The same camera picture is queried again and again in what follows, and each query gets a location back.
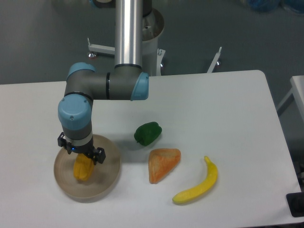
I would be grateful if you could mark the black device at edge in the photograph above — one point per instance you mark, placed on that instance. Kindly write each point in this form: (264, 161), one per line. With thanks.
(296, 204)

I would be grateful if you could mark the blue bag in background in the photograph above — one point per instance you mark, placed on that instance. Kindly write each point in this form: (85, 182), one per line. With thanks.
(293, 6)

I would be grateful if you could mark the green toy bell pepper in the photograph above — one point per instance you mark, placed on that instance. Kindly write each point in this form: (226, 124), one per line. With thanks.
(147, 133)

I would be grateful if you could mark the orange triangular toy sandwich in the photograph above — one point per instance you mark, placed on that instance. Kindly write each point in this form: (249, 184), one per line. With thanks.
(161, 162)

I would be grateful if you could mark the beige round plate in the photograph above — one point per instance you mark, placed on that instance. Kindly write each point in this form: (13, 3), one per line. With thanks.
(102, 180)

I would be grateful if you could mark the yellow toy banana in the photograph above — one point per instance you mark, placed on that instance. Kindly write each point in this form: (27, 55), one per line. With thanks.
(199, 190)

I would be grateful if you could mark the yellow toy bell pepper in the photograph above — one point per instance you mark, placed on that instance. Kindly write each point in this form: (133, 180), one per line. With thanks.
(83, 167)

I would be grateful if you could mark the white side table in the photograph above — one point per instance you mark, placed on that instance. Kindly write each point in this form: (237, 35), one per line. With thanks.
(296, 93)

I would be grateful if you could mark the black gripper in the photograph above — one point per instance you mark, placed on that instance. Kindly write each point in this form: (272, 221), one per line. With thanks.
(97, 154)

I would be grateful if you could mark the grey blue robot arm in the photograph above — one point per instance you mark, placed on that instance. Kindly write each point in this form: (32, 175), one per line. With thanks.
(84, 85)

